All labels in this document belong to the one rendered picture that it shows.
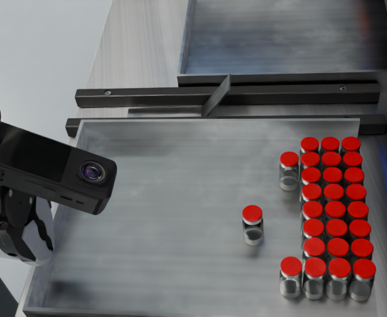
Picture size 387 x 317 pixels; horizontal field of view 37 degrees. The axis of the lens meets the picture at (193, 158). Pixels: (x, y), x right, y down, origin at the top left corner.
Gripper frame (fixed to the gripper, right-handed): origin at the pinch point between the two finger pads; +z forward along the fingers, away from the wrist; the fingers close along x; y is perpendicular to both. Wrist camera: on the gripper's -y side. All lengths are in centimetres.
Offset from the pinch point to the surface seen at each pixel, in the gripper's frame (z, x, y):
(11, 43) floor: 93, -157, 84
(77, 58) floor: 93, -145, 53
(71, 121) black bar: 2.3, -21.3, 3.2
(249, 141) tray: 4.1, -19.1, -19.7
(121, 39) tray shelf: 4.4, -40.7, 0.2
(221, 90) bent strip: -0.1, -23.8, -16.3
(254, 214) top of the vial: -0.5, -4.8, -20.7
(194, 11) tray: 4.0, -46.7, -10.5
